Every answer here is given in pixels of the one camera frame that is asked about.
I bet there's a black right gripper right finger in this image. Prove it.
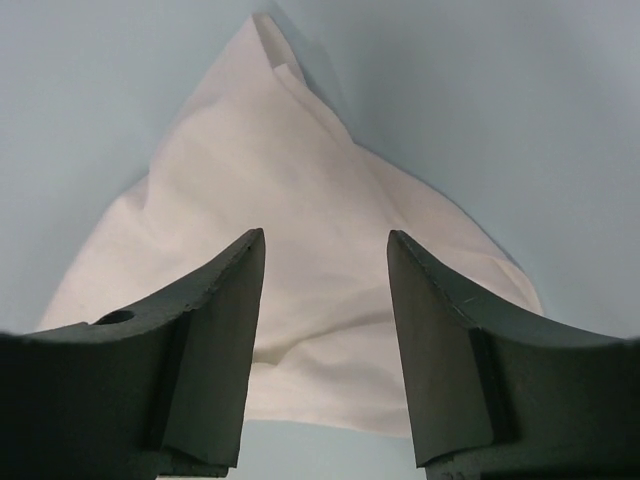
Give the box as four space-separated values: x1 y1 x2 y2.
387 230 639 479

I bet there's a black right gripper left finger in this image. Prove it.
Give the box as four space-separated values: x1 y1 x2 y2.
1 229 265 479

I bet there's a white t-shirt with red print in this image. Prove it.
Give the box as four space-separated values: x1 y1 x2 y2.
40 13 542 437

